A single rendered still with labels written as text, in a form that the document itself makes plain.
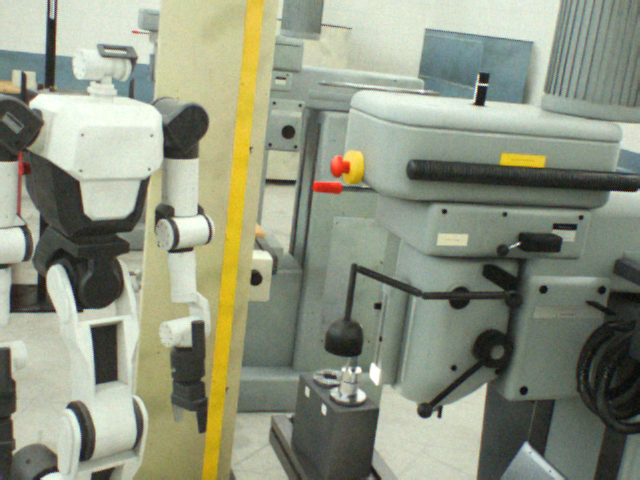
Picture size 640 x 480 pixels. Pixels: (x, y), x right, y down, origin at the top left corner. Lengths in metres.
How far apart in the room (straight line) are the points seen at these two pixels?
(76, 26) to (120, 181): 8.49
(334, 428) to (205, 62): 1.60
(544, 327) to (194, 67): 1.89
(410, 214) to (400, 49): 9.87
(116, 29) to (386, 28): 3.38
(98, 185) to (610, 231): 1.08
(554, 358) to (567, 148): 0.41
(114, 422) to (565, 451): 1.03
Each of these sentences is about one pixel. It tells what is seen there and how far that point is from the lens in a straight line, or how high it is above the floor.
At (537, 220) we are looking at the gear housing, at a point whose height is 1.71.
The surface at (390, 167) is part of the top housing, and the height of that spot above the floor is 1.78.
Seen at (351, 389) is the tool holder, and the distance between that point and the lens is 2.08.
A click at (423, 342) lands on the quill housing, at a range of 1.60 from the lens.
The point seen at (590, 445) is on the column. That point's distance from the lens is 1.96.
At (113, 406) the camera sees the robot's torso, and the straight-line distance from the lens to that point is 2.08.
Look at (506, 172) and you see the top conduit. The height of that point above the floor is 1.80.
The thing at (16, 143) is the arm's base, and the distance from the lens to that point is 1.90.
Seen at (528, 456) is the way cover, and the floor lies 1.08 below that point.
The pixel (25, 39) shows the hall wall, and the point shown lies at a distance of 10.42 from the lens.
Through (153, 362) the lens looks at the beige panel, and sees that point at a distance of 3.46.
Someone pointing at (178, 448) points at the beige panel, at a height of 0.24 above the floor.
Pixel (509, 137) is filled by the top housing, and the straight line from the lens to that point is 1.50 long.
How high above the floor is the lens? 2.01
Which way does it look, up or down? 15 degrees down
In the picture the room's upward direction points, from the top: 7 degrees clockwise
